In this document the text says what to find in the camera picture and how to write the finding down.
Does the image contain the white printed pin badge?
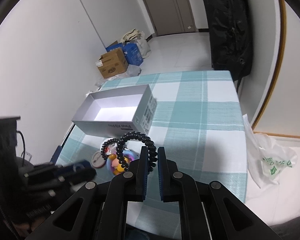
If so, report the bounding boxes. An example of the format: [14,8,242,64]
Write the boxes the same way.
[91,151,107,168]

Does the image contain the light blue ring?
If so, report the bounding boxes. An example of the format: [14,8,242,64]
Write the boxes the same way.
[106,149,141,177]

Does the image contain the black spiral hair tie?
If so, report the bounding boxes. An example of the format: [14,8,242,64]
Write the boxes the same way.
[115,131,158,173]

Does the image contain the grey open phone box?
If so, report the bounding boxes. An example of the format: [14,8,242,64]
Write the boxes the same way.
[72,85,157,138]

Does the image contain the teal plaid tablecloth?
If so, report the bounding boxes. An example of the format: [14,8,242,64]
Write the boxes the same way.
[57,71,247,239]

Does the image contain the brown cardboard box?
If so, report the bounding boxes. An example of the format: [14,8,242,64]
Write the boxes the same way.
[96,48,128,79]

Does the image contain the blue carton box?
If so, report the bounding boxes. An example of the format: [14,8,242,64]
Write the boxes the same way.
[106,43,143,66]

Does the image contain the white cloth bag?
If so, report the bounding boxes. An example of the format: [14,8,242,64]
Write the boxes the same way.
[120,29,151,59]

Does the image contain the black backpack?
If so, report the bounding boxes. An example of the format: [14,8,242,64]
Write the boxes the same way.
[207,0,254,81]

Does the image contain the grey door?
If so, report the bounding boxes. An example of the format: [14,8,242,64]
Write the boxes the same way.
[143,0,196,36]

